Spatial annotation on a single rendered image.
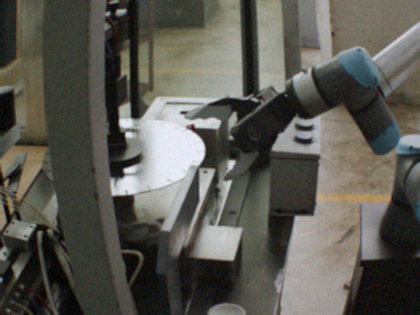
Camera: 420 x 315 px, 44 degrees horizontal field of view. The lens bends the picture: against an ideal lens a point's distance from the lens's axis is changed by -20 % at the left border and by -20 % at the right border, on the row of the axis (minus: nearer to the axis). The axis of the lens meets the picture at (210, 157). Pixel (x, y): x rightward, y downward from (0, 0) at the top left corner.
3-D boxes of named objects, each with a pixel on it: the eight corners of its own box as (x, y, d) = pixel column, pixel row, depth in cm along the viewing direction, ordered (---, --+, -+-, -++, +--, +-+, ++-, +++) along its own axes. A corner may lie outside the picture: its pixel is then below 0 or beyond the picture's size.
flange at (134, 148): (92, 169, 110) (91, 157, 109) (86, 145, 120) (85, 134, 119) (149, 161, 113) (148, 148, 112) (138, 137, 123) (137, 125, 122)
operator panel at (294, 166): (278, 158, 160) (279, 102, 153) (319, 161, 158) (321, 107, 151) (267, 215, 135) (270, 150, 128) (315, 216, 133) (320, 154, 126)
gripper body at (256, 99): (268, 134, 110) (321, 107, 103) (251, 154, 103) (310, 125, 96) (244, 96, 109) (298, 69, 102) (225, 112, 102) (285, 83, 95)
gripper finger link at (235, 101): (212, 119, 106) (262, 123, 103) (208, 123, 105) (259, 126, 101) (210, 93, 104) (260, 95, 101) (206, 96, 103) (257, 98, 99)
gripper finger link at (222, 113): (196, 108, 112) (246, 111, 108) (181, 120, 107) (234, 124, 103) (194, 91, 110) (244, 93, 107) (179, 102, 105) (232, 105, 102)
